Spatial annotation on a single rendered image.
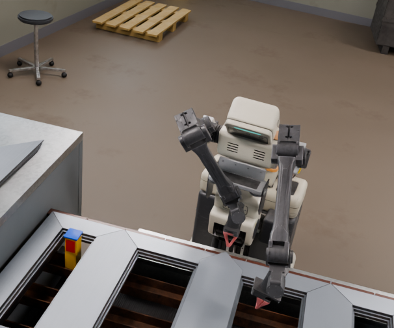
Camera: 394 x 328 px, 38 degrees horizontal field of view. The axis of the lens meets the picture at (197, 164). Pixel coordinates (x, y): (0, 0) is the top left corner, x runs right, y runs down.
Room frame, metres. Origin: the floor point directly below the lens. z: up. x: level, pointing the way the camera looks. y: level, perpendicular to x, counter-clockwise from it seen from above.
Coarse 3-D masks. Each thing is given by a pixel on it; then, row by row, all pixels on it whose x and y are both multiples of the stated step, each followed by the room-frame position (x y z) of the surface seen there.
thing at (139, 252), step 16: (48, 256) 1.73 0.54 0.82; (144, 256) 1.81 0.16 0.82; (160, 256) 1.81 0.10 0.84; (32, 272) 1.62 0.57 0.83; (128, 272) 1.70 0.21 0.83; (192, 272) 1.75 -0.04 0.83; (16, 288) 1.52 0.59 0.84; (240, 288) 1.70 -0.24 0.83; (288, 288) 1.72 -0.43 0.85; (112, 304) 1.53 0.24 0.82; (304, 304) 1.65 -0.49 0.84; (0, 320) 1.38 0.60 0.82; (96, 320) 1.41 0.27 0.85; (176, 320) 1.47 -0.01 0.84; (352, 320) 1.60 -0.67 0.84; (384, 320) 1.64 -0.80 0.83
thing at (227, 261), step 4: (212, 256) 1.84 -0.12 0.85; (216, 256) 1.84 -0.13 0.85; (220, 256) 1.85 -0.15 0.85; (224, 256) 1.85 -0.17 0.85; (204, 260) 1.81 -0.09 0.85; (208, 260) 1.81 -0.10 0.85; (212, 260) 1.81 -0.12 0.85; (216, 260) 1.82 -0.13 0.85; (220, 260) 1.82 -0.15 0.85; (224, 260) 1.82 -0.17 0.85; (228, 260) 1.83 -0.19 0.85; (232, 260) 1.83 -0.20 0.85; (220, 264) 1.80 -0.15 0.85; (224, 264) 1.80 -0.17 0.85; (228, 264) 1.80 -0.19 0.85; (232, 264) 1.81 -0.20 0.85; (236, 264) 1.81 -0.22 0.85; (236, 268) 1.79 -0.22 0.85; (240, 268) 1.79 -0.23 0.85
